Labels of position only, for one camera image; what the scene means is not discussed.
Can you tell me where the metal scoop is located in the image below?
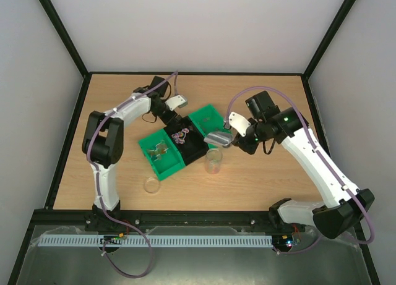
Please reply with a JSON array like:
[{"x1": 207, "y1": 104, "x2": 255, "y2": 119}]
[{"x1": 204, "y1": 131, "x2": 233, "y2": 148}]

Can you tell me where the clear glass jar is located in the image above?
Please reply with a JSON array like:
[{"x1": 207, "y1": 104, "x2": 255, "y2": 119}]
[{"x1": 205, "y1": 148, "x2": 223, "y2": 174}]

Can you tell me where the clear jar lid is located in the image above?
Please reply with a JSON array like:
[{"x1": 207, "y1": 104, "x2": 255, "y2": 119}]
[{"x1": 144, "y1": 177, "x2": 161, "y2": 194}]

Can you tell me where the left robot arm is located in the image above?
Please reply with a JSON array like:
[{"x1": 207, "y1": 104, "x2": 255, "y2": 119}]
[{"x1": 82, "y1": 74, "x2": 187, "y2": 213}]

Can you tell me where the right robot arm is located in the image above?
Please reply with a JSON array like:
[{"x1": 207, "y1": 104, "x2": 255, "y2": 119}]
[{"x1": 224, "y1": 86, "x2": 375, "y2": 239}]

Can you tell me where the translucent stick candies pile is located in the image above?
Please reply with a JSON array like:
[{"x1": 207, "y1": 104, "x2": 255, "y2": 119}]
[{"x1": 148, "y1": 143, "x2": 168, "y2": 161}]

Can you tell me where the green bin with gummy candies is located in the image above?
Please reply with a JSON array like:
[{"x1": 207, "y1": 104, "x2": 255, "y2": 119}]
[{"x1": 188, "y1": 104, "x2": 228, "y2": 136}]

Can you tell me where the green bin with wrapped candies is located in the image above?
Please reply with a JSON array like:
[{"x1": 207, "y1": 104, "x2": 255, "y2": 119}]
[{"x1": 138, "y1": 129, "x2": 186, "y2": 181}]

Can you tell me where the black bin with lollipops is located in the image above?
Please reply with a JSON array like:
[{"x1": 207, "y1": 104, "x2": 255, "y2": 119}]
[{"x1": 164, "y1": 116, "x2": 209, "y2": 166}]

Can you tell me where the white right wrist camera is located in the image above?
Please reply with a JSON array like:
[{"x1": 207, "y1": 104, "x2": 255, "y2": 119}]
[{"x1": 224, "y1": 111, "x2": 251, "y2": 137}]

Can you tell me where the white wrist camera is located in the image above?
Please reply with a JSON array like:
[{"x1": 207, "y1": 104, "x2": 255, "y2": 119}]
[
  {"x1": 224, "y1": 111, "x2": 251, "y2": 137},
  {"x1": 165, "y1": 95, "x2": 188, "y2": 111}
]

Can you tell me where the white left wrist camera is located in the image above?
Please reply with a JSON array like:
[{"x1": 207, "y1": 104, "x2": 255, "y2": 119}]
[{"x1": 165, "y1": 95, "x2": 188, "y2": 111}]

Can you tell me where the black aluminium frame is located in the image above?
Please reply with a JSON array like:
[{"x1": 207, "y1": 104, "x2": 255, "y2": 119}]
[{"x1": 6, "y1": 0, "x2": 381, "y2": 285}]

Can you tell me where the slotted grey cable duct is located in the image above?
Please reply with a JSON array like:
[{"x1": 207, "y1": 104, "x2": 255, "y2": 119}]
[{"x1": 38, "y1": 234, "x2": 273, "y2": 248}]

